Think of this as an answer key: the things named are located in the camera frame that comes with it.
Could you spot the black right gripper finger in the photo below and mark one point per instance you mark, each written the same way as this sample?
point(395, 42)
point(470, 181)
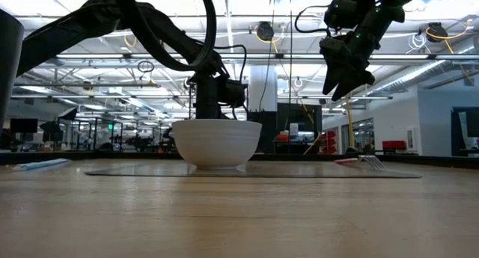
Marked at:
point(332, 78)
point(353, 80)

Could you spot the white ribbed bowl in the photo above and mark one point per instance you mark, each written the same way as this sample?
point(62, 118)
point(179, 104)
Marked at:
point(217, 144)

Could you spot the tall black cup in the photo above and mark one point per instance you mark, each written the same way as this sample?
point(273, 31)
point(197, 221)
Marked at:
point(9, 63)

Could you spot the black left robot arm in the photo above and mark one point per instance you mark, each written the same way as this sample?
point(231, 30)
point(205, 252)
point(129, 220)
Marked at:
point(75, 26)

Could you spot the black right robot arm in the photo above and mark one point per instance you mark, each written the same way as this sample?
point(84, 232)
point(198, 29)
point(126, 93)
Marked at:
point(381, 15)

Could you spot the black upright panel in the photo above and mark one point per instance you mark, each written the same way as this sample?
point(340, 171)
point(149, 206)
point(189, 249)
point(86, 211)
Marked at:
point(299, 114)

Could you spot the white building column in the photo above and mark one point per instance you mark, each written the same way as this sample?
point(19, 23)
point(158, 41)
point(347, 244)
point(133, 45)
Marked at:
point(262, 88)

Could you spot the red drawer stack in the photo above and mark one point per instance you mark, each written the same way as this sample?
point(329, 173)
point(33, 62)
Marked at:
point(328, 142)

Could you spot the white container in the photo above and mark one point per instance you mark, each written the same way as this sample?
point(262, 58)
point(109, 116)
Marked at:
point(293, 131)

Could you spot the black cabinet below column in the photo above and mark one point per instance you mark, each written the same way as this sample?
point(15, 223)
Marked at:
point(267, 132)

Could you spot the red bin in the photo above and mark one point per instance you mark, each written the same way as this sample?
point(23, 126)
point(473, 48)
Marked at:
point(394, 145)

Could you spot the grey table mat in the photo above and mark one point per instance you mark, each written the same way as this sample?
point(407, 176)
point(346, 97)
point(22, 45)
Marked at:
point(299, 172)

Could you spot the black softbox lamp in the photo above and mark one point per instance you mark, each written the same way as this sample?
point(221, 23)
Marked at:
point(51, 131)

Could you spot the black monitor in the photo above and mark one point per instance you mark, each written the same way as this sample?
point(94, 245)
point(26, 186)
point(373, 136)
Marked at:
point(23, 126)

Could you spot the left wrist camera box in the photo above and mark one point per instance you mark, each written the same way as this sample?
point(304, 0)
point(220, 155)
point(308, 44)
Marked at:
point(232, 92)

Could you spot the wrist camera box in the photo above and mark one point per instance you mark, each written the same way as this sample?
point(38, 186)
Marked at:
point(232, 92)
point(341, 10)

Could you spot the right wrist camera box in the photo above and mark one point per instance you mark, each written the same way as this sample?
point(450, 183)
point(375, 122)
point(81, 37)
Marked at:
point(341, 10)

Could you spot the black table edge rail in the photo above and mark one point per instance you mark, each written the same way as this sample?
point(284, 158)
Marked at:
point(112, 156)

